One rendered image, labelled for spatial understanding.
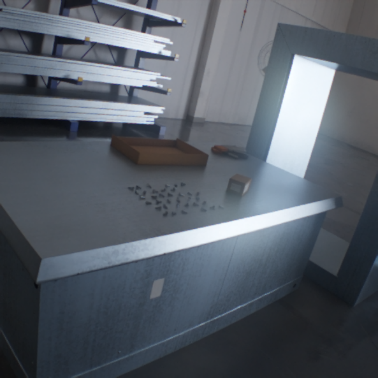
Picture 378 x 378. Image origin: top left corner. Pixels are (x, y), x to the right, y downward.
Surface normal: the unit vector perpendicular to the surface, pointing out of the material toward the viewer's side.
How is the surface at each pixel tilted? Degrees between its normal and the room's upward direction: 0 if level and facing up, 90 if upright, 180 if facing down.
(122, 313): 90
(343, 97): 90
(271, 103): 90
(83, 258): 67
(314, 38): 90
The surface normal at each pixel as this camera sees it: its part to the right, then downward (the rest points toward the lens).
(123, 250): 0.69, -0.02
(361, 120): -0.76, 0.04
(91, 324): 0.65, 0.36
